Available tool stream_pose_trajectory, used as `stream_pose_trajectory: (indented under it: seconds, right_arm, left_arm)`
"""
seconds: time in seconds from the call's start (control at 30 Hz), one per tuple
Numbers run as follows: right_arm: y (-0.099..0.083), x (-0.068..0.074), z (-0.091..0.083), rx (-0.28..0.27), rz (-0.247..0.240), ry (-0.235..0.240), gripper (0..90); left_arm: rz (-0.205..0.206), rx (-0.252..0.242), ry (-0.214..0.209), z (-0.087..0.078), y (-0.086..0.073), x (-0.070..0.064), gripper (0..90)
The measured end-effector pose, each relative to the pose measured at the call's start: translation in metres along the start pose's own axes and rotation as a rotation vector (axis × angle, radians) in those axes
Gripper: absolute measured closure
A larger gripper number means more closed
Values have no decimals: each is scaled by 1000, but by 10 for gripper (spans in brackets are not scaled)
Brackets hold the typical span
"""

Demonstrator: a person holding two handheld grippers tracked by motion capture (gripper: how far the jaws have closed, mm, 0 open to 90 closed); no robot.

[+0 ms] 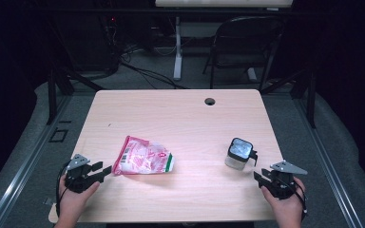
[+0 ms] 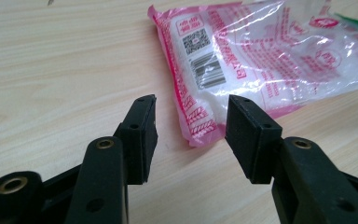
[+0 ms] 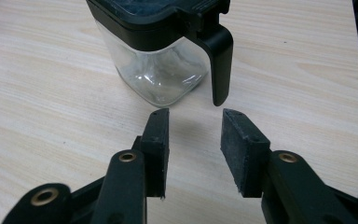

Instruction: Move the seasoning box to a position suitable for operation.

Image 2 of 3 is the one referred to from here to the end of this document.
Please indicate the pink printed plastic bag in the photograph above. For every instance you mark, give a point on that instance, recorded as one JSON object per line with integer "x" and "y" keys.
{"x": 245, "y": 62}

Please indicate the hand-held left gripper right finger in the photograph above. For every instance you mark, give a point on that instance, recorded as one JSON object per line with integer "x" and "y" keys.
{"x": 250, "y": 140}

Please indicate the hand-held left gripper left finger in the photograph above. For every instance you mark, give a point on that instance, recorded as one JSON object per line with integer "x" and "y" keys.
{"x": 138, "y": 146}

